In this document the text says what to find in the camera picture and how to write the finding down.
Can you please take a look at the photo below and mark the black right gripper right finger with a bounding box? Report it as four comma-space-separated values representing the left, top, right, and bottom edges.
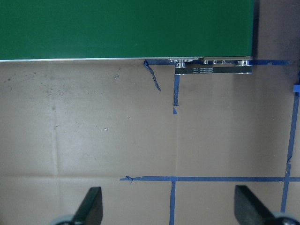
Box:
234, 185, 275, 225

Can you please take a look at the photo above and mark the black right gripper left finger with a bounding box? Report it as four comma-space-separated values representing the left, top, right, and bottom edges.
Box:
71, 187, 103, 225

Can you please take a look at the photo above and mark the black timing belt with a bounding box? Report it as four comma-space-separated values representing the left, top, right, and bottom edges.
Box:
175, 66, 252, 75

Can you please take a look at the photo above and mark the green conveyor belt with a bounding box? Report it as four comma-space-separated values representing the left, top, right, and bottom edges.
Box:
0, 0, 255, 60

